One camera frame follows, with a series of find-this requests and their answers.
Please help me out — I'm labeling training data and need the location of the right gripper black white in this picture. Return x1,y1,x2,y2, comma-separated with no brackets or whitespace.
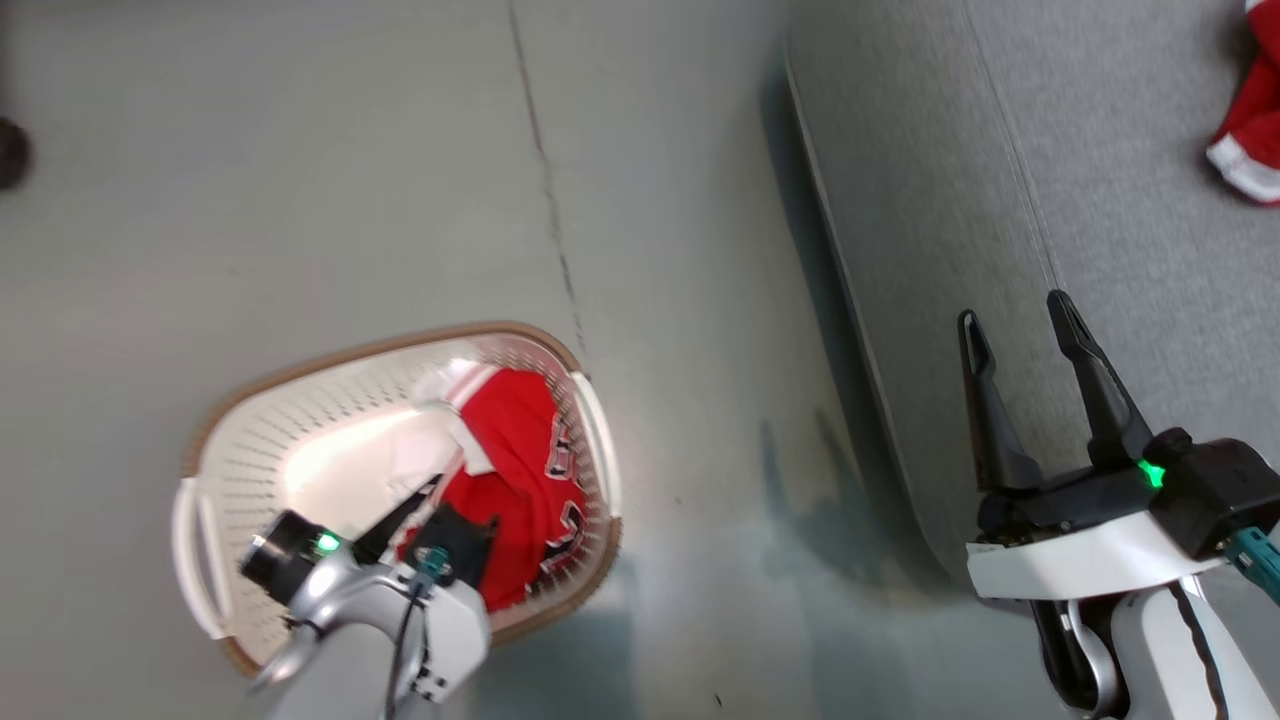
956,289,1231,602

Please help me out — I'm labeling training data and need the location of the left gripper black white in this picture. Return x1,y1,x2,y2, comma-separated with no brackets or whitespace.
239,475,447,607

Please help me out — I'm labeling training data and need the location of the red jersey with black lettering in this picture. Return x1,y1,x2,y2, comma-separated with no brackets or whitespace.
393,365,588,613

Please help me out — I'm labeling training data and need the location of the red garment with white trim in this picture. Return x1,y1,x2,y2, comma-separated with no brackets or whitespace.
1204,0,1280,207

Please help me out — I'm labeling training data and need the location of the grey fabric sofa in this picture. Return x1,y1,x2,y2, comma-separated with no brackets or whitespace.
783,0,1280,601

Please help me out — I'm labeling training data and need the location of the white perforated laundry basket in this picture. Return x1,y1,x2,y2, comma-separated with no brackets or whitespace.
171,320,625,680

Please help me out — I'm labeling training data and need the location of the black caster wheel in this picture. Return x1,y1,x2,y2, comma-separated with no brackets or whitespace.
0,117,33,192

